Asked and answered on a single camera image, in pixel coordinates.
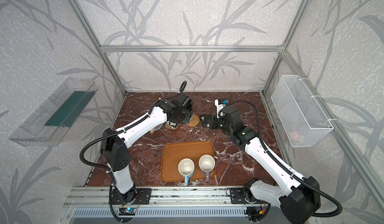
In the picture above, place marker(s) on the white purple mug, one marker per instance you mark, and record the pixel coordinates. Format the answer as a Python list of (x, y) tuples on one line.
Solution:
[(207, 165)]

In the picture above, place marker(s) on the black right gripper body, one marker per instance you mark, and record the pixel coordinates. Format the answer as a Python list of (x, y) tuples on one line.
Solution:
[(210, 122)]

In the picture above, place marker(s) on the aluminium frame crossbar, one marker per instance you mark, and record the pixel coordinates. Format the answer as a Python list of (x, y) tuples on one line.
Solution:
[(168, 48)]

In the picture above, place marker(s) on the clear plastic bin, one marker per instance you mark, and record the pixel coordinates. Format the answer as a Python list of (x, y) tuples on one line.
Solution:
[(47, 126)]

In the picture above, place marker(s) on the orange wooden tray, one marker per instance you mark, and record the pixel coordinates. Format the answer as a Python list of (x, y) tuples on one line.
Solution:
[(175, 152)]

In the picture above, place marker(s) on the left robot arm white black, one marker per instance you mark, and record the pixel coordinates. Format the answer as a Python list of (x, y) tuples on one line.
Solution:
[(115, 148)]

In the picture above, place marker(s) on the woven rattan round coaster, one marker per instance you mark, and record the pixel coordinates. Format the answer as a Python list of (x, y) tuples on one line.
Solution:
[(194, 121)]

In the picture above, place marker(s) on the white wire mesh basket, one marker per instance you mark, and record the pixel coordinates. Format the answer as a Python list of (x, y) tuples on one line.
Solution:
[(302, 118)]

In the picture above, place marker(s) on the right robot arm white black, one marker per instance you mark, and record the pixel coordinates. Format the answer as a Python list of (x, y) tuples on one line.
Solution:
[(293, 193)]

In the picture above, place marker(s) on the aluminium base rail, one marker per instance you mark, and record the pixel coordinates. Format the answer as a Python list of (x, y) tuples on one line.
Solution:
[(178, 196)]

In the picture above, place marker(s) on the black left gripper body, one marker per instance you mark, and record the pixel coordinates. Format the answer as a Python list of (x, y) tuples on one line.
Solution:
[(182, 116)]

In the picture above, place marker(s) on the white light-blue mug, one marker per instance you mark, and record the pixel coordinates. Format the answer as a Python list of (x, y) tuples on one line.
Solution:
[(186, 168)]

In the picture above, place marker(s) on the cork paw-shaped coaster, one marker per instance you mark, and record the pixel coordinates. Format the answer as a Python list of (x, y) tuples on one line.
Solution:
[(171, 126)]

